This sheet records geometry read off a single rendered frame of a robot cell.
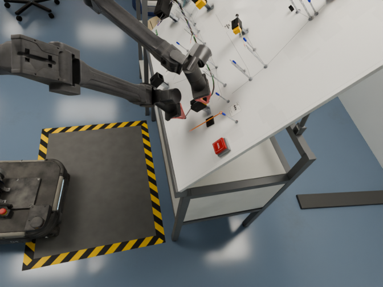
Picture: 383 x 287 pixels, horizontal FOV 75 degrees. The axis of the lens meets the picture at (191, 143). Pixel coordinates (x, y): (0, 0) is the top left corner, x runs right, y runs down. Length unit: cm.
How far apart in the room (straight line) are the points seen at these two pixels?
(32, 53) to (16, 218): 143
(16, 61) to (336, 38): 88
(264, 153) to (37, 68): 113
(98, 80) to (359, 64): 74
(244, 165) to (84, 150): 147
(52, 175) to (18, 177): 21
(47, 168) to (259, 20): 163
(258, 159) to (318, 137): 159
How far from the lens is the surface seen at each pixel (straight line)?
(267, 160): 139
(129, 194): 205
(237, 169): 130
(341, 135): 308
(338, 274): 231
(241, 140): 95
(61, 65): 64
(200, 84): 93
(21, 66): 60
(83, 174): 220
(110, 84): 76
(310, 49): 99
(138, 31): 95
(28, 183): 198
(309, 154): 125
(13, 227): 190
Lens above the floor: 187
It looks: 54 degrees down
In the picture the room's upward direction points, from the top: 12 degrees clockwise
